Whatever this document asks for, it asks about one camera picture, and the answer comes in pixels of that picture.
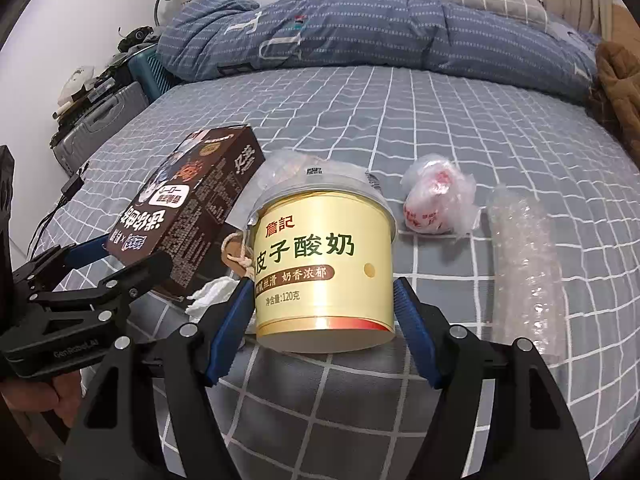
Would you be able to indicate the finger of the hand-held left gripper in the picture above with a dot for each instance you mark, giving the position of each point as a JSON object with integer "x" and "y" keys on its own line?
{"x": 145, "y": 272}
{"x": 90, "y": 255}

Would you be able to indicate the clear bubble wrap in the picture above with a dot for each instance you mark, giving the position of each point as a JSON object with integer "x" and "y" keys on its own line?
{"x": 525, "y": 270}

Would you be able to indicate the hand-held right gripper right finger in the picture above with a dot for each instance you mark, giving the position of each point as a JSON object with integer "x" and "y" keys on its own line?
{"x": 415, "y": 330}

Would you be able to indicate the teal suitcase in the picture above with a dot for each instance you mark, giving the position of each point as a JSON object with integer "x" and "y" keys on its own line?
{"x": 150, "y": 77}

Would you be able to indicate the grey checked bed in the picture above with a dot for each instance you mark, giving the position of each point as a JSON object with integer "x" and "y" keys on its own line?
{"x": 450, "y": 125}

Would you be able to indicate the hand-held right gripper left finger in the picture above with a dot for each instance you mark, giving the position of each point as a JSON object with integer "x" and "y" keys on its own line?
{"x": 227, "y": 330}

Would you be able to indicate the clear plastic bag red print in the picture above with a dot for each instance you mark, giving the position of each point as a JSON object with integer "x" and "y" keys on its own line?
{"x": 430, "y": 200}

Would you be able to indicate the yellow yogurt cup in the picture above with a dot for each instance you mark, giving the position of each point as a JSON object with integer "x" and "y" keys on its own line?
{"x": 320, "y": 260}

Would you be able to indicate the grey suitcase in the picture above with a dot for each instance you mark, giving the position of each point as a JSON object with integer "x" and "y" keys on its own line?
{"x": 100, "y": 125}

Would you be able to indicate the wide beige curtain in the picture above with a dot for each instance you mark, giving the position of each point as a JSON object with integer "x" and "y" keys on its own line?
{"x": 590, "y": 10}

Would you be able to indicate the person's left hand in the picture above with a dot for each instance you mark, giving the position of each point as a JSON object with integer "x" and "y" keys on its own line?
{"x": 45, "y": 400}

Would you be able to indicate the white hat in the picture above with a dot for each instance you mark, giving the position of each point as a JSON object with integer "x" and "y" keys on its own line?
{"x": 77, "y": 80}

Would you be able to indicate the crumpled white tissue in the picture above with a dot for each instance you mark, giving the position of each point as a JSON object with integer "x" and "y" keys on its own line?
{"x": 210, "y": 295}

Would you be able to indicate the blue striped quilt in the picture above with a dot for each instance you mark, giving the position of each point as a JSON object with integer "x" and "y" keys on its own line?
{"x": 375, "y": 35}

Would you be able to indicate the blue printed pillow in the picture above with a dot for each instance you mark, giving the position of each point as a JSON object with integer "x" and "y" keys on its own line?
{"x": 572, "y": 35}

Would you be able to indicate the dark brown snack box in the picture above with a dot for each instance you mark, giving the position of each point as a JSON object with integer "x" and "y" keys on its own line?
{"x": 200, "y": 195}

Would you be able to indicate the black charger adapter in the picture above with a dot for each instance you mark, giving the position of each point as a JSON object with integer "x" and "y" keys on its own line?
{"x": 72, "y": 185}

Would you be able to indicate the black gadget pile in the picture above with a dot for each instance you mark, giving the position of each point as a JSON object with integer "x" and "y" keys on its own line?
{"x": 140, "y": 35}

